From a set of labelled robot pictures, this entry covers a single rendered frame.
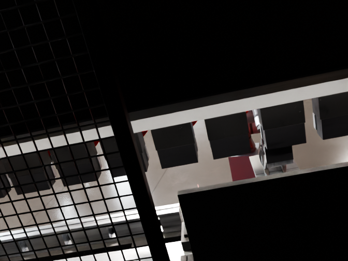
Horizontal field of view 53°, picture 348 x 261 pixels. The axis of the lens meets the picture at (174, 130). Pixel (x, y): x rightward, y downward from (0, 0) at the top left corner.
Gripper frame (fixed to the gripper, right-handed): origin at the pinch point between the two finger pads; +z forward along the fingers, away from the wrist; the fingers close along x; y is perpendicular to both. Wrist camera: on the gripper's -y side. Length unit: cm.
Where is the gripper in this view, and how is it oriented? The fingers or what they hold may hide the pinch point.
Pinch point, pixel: (275, 172)
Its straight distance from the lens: 152.9
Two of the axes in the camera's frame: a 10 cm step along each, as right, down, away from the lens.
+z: 1.4, 9.3, -3.4
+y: -1.8, -3.2, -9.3
